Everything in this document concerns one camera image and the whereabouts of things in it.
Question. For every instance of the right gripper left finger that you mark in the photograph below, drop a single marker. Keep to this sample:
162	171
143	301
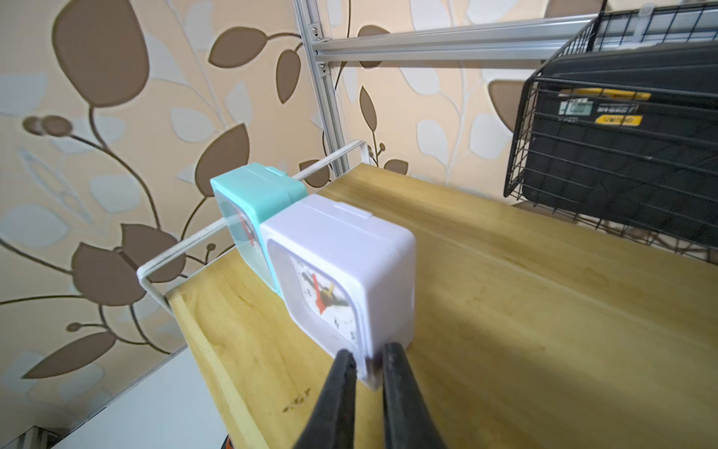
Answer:
332	423

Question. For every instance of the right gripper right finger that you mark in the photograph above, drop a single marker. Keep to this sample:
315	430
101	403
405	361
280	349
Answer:
406	419

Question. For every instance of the lilac square alarm clock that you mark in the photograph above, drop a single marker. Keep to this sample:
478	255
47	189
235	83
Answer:
347	278

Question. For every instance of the teal square alarm clock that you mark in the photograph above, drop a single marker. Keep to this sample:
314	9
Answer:
247	197

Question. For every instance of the wooden two-tier shelf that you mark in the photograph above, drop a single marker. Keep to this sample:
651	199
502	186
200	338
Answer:
529	331

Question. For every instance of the black yellow box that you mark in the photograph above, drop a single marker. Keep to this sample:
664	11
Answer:
631	137

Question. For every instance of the black wire basket back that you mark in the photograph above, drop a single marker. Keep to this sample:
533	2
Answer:
616	31

